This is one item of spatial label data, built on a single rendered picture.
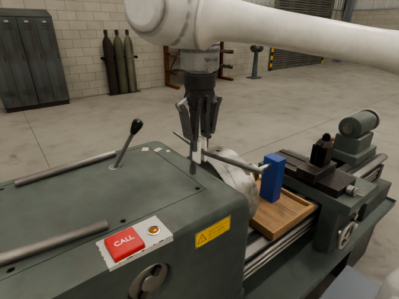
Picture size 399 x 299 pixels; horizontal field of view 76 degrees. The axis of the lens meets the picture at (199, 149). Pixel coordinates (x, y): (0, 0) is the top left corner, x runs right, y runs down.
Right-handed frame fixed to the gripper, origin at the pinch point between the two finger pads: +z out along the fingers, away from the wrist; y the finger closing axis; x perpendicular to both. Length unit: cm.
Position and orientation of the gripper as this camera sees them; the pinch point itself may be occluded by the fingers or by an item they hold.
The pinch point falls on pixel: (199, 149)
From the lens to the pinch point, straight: 67.9
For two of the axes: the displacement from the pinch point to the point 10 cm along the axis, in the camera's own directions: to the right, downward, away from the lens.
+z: 0.0, 9.0, 4.3
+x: -6.1, -3.5, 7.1
